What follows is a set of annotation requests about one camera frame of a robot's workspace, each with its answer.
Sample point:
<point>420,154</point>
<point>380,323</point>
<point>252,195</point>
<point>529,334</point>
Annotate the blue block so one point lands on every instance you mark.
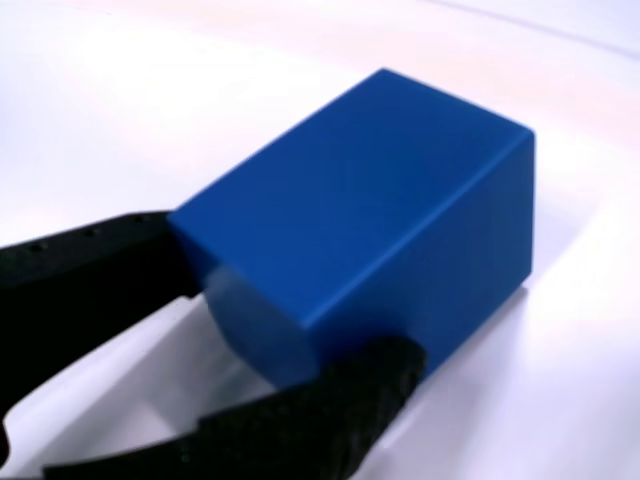
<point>350,200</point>

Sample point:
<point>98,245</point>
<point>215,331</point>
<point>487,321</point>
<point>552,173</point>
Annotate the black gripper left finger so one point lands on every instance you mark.
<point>90,285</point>

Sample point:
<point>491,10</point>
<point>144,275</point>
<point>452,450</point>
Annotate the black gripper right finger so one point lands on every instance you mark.
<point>300,430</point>

